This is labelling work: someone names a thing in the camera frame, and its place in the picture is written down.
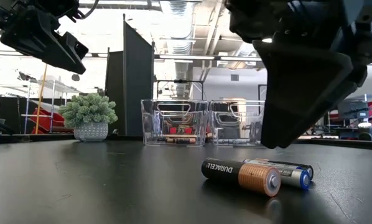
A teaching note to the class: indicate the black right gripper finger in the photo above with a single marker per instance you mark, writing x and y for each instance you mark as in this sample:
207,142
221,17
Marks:
298,93
357,77

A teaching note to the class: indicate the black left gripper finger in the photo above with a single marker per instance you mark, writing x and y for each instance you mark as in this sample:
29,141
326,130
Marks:
75,53
33,34

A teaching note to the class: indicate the clear plastic bin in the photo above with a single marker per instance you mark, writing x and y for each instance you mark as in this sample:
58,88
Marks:
235,124
173,124

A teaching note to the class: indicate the silver blue-tipped battery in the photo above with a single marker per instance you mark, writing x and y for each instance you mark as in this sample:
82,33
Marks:
232,141
293,177

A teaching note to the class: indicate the white round canister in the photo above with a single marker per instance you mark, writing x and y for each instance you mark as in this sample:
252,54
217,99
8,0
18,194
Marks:
365,126

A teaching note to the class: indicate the black partition panel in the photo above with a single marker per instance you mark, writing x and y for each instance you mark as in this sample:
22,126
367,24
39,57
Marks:
133,93

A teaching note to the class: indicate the red angled panel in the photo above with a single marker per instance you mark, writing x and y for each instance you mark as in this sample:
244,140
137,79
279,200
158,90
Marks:
46,123

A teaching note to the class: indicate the green plant in patterned pot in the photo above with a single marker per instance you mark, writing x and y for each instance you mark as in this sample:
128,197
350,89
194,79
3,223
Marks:
91,132

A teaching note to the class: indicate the long ceiling light bar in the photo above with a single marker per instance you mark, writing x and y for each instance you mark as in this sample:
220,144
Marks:
186,57

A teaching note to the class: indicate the black table mat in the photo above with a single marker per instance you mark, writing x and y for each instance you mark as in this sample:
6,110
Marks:
111,186

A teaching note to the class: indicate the silver ribbed ventilation duct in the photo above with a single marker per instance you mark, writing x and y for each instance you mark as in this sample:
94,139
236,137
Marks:
181,71

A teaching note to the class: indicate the black frame stand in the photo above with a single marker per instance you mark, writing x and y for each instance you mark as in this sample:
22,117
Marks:
179,81

